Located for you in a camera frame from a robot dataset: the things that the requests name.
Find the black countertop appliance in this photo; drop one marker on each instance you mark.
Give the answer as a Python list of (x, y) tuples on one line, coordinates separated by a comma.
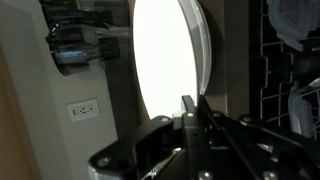
[(83, 43)]

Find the small white plate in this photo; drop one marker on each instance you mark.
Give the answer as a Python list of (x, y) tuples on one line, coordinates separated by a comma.
[(163, 60)]

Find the white wall outlet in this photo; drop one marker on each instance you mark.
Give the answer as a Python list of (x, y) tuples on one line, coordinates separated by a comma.
[(83, 110)]

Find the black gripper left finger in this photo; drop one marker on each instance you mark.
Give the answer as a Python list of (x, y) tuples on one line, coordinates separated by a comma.
[(193, 143)]

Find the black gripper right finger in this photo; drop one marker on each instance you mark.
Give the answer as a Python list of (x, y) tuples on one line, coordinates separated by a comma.
[(233, 146)]

